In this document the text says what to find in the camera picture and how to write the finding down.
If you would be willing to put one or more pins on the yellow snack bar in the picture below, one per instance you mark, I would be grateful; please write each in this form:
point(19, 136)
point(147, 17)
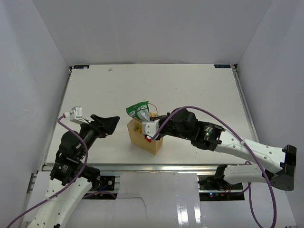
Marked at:
point(138, 127)

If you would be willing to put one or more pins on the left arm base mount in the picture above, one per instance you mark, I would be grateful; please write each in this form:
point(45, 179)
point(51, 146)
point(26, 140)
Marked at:
point(103, 185)

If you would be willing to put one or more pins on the blue label left corner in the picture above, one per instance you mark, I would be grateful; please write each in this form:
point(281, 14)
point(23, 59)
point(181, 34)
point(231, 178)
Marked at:
point(81, 66)

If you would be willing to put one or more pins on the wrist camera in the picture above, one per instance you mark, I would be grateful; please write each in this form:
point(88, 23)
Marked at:
point(76, 114)
point(150, 130)

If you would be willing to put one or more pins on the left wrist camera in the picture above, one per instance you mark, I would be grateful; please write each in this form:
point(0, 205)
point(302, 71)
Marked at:
point(76, 114)

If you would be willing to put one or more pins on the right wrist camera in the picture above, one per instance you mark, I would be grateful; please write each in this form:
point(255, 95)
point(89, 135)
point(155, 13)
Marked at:
point(150, 130)

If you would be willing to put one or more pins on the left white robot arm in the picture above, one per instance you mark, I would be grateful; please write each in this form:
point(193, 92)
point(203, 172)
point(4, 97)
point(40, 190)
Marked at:
point(71, 178)

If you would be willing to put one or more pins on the blue label right corner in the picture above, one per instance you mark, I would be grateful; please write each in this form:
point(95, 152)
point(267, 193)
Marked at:
point(222, 66)

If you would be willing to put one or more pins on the green chips bag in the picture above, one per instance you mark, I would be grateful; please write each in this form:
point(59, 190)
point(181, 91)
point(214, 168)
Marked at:
point(139, 111)

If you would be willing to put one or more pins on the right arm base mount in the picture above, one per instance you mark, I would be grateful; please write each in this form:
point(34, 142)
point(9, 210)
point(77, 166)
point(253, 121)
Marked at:
point(209, 191)

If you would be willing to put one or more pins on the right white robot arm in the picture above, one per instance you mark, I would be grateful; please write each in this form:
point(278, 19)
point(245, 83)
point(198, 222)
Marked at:
point(269, 164)

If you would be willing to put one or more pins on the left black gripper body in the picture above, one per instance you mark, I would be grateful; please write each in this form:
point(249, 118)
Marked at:
point(91, 132)

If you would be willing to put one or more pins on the brown paper bag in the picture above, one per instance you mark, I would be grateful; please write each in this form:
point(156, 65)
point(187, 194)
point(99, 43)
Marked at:
point(138, 139)

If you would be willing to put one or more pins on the blue label corner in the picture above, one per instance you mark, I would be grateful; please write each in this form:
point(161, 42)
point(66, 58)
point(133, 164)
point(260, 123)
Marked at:
point(81, 66)
point(222, 66)

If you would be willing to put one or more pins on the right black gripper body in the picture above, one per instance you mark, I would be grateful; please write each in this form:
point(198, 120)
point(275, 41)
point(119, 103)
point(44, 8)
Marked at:
point(170, 129)

